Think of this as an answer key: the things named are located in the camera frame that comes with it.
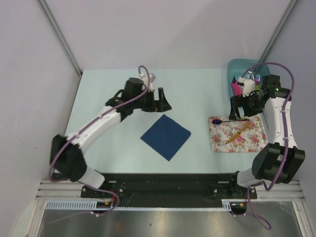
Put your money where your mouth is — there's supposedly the teal plastic bin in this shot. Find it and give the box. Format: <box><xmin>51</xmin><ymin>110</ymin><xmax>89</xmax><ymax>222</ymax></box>
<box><xmin>227</xmin><ymin>59</ymin><xmax>270</xmax><ymax>98</ymax></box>

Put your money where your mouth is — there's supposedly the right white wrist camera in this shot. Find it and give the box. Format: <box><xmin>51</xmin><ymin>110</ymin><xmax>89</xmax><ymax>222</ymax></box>
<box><xmin>237</xmin><ymin>77</ymin><xmax>255</xmax><ymax>97</ymax></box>

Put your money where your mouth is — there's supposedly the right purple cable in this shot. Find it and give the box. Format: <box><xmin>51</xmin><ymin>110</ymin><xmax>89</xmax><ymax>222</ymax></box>
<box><xmin>240</xmin><ymin>63</ymin><xmax>296</xmax><ymax>230</ymax></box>

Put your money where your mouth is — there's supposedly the iridescent fork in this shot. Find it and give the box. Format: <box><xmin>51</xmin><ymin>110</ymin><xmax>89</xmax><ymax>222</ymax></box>
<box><xmin>254</xmin><ymin>74</ymin><xmax>261</xmax><ymax>84</ymax></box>

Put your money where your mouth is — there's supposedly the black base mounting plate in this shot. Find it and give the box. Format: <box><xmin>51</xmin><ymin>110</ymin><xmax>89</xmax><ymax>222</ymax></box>
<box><xmin>80</xmin><ymin>173</ymin><xmax>247</xmax><ymax>208</ymax></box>

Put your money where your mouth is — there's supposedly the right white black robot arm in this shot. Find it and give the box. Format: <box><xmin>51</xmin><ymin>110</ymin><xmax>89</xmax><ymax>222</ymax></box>
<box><xmin>228</xmin><ymin>75</ymin><xmax>306</xmax><ymax>198</ymax></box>

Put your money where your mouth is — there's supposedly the gold knife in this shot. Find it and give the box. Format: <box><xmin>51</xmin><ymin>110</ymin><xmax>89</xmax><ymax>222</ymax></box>
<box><xmin>225</xmin><ymin>120</ymin><xmax>251</xmax><ymax>144</ymax></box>

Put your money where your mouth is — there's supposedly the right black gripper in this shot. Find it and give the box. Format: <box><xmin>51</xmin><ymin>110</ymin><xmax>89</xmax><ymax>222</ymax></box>
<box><xmin>229</xmin><ymin>91</ymin><xmax>265</xmax><ymax>120</ymax></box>

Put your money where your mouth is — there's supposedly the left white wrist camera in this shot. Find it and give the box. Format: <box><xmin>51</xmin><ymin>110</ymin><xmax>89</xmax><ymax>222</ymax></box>
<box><xmin>138</xmin><ymin>73</ymin><xmax>156</xmax><ymax>91</ymax></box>

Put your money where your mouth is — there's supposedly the dark blue paper napkin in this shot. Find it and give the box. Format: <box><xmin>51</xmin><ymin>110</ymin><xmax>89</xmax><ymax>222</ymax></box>
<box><xmin>140</xmin><ymin>115</ymin><xmax>191</xmax><ymax>161</ymax></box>

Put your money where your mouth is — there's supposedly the white slotted cable duct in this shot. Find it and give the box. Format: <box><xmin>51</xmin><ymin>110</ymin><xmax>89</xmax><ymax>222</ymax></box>
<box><xmin>45</xmin><ymin>200</ymin><xmax>233</xmax><ymax>212</ymax></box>

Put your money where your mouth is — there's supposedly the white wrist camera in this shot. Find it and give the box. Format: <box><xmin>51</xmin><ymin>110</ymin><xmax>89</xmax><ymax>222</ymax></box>
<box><xmin>237</xmin><ymin>77</ymin><xmax>255</xmax><ymax>97</ymax></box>
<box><xmin>138</xmin><ymin>73</ymin><xmax>156</xmax><ymax>91</ymax></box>

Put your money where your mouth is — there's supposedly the aluminium rail frame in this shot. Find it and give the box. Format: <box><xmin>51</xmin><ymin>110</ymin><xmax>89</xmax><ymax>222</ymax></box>
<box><xmin>36</xmin><ymin>180</ymin><xmax>307</xmax><ymax>237</ymax></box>

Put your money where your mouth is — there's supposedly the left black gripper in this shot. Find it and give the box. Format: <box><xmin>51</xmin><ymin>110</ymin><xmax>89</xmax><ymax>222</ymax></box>
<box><xmin>133</xmin><ymin>88</ymin><xmax>171</xmax><ymax>113</ymax></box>

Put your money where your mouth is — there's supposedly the floral cloth mat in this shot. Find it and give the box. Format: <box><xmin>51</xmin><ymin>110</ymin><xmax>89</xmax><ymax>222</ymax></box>
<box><xmin>208</xmin><ymin>116</ymin><xmax>268</xmax><ymax>153</ymax></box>

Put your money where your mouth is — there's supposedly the purple spoon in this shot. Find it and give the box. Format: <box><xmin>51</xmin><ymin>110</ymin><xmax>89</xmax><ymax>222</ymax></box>
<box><xmin>211</xmin><ymin>119</ymin><xmax>249</xmax><ymax>125</ymax></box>

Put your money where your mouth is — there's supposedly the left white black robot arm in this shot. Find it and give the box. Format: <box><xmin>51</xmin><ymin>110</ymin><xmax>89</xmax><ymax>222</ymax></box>
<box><xmin>49</xmin><ymin>74</ymin><xmax>172</xmax><ymax>198</ymax></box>

